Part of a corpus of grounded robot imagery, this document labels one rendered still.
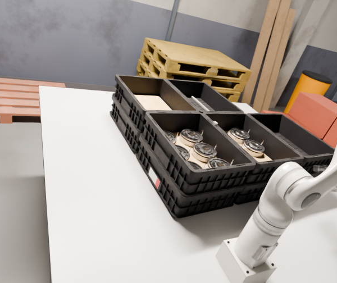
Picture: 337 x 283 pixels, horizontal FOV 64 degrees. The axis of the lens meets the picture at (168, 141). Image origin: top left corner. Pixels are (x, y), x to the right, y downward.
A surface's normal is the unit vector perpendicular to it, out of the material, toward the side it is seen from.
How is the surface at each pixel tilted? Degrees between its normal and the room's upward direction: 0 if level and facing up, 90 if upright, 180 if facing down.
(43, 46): 90
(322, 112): 90
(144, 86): 90
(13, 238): 0
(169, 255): 0
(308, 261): 0
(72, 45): 90
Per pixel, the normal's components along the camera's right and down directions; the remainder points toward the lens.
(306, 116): -0.90, -0.03
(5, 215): 0.26, -0.82
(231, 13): 0.38, 0.57
